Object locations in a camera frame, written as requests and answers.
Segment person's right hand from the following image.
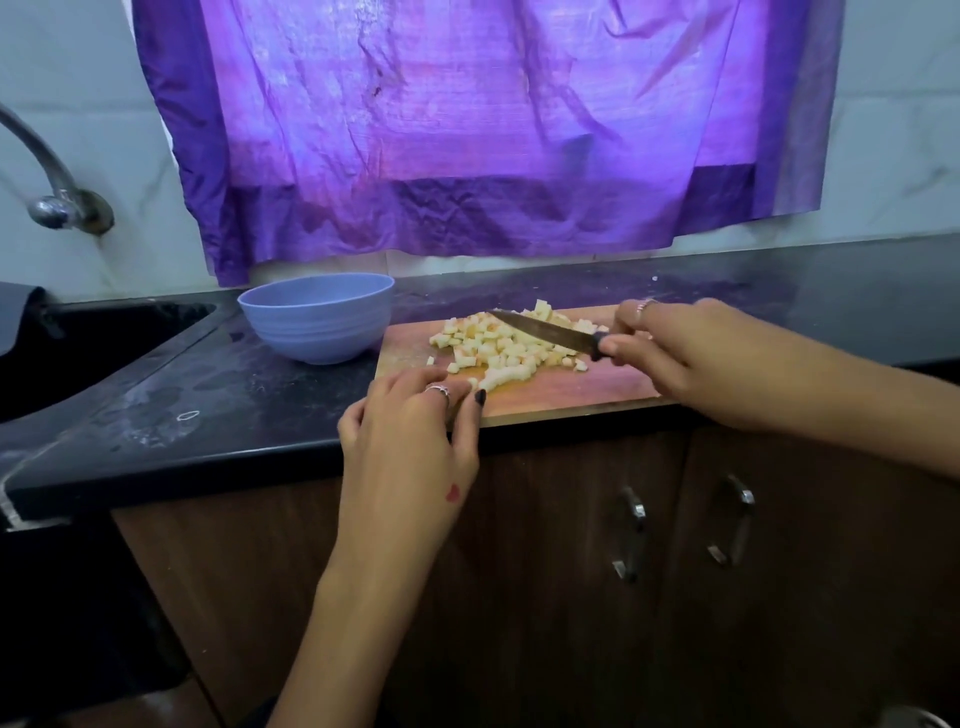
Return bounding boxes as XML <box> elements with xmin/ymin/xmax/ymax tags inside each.
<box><xmin>597</xmin><ymin>297</ymin><xmax>812</xmax><ymax>434</ymax></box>

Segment person's left hand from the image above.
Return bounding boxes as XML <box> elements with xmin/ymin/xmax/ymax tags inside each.
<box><xmin>336</xmin><ymin>367</ymin><xmax>489</xmax><ymax>587</ymax></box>

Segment pile of diced potato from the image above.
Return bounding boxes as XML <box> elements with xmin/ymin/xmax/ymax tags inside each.
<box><xmin>427</xmin><ymin>298</ymin><xmax>609</xmax><ymax>395</ymax></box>

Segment black handled knife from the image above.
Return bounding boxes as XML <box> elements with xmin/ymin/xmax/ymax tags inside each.
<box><xmin>490</xmin><ymin>307</ymin><xmax>617</xmax><ymax>362</ymax></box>

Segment blue bowl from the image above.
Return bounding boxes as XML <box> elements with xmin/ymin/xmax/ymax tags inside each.
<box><xmin>237</xmin><ymin>271</ymin><xmax>399</xmax><ymax>368</ymax></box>

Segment person's right forearm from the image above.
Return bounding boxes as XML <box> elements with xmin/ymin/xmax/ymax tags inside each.
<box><xmin>780</xmin><ymin>342</ymin><xmax>960</xmax><ymax>482</ymax></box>

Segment wooden cutting board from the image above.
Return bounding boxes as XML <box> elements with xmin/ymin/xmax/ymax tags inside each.
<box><xmin>373</xmin><ymin>304</ymin><xmax>677</xmax><ymax>431</ymax></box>

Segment purple cloth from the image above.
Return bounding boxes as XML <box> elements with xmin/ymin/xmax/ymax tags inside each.
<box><xmin>130</xmin><ymin>0</ymin><xmax>849</xmax><ymax>287</ymax></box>

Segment dark sink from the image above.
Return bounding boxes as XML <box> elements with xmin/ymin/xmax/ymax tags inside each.
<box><xmin>0</xmin><ymin>300</ymin><xmax>215</xmax><ymax>422</ymax></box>

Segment grey cloth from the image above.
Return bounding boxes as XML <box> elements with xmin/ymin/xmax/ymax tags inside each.
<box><xmin>0</xmin><ymin>282</ymin><xmax>50</xmax><ymax>359</ymax></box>

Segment red and white plastic bag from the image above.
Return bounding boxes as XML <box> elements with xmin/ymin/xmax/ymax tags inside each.
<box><xmin>877</xmin><ymin>702</ymin><xmax>954</xmax><ymax>728</ymax></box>

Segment metal faucet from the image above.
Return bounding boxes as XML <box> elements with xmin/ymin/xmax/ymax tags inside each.
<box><xmin>0</xmin><ymin>102</ymin><xmax>117</xmax><ymax>237</ymax></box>

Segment metal cabinet handle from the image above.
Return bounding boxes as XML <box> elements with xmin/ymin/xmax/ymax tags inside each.
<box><xmin>705</xmin><ymin>472</ymin><xmax>758</xmax><ymax>570</ymax></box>
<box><xmin>609</xmin><ymin>484</ymin><xmax>650</xmax><ymax>584</ymax></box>

